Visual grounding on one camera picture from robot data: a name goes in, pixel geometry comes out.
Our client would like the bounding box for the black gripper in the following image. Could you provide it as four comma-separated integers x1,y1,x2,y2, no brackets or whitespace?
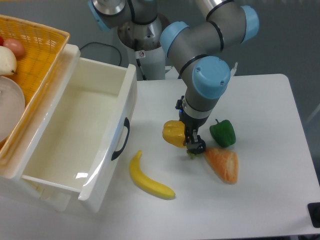
175,99,209,157

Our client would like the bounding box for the yellow bell pepper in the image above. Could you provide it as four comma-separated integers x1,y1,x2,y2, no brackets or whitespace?
162,120,186,148

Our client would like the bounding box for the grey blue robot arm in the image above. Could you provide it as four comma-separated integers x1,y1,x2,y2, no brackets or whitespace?
88,0,260,154

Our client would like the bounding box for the green bell pepper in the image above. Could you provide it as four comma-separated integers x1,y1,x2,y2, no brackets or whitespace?
209,119,237,148

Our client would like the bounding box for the open upper white drawer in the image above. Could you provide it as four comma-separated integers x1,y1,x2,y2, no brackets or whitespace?
21,56,137,213

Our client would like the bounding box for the white drawer cabinet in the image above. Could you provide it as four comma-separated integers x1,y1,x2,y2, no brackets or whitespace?
0,43,101,214

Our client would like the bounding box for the orange fruit slice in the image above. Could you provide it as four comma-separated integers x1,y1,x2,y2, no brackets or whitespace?
204,147,239,185

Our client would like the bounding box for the yellow banana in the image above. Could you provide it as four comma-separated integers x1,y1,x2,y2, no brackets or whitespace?
129,150,176,200

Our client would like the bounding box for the black corner device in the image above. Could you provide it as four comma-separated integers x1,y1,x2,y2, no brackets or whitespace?
307,202,320,228

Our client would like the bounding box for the yellow woven basket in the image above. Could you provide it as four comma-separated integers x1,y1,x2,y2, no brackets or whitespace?
0,15,70,166

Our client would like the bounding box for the white round plate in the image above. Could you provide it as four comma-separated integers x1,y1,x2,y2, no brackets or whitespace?
0,76,25,143

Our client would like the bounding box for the red fruit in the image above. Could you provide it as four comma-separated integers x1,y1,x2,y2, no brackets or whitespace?
0,36,4,46

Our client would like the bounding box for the black drawer handle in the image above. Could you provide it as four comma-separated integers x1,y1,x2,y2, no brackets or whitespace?
110,116,131,162

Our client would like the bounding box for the black cable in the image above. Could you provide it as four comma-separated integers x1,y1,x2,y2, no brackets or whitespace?
79,41,148,81

